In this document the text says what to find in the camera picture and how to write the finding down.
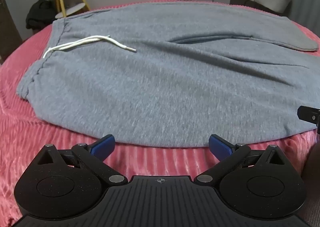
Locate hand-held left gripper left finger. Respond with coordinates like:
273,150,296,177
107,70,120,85
35,134,128,187

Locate black bag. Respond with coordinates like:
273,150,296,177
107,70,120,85
26,0,60,30

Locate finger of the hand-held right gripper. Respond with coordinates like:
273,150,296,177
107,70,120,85
297,105,320,135

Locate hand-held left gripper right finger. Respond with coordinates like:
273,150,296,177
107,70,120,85
194,134,287,187

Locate grey pants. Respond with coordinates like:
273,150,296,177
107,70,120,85
15,2,320,148

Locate brown wooden door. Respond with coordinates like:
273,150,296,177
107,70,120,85
0,0,23,64

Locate pink ribbed blanket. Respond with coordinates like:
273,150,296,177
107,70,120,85
0,0,320,227

